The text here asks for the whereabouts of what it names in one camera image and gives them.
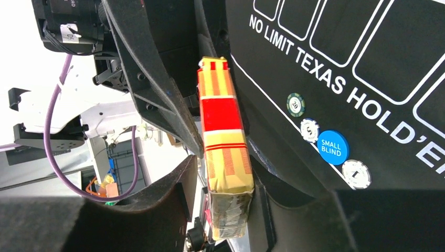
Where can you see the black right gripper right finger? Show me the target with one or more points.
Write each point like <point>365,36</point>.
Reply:
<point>283,218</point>

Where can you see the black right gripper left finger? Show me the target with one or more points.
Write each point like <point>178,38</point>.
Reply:
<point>153,219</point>

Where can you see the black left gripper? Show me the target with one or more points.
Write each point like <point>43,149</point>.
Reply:
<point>80,27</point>

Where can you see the white grey poker chip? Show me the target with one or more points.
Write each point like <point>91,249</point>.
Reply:
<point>357,174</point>

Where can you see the blue small blind button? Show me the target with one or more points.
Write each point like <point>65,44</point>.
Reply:
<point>333,147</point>

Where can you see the red playing card box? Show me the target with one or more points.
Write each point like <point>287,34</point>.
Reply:
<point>227,161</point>

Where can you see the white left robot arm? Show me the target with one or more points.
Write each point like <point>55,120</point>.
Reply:
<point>91,97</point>

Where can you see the black poker table mat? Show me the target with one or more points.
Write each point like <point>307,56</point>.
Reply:
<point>371,70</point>

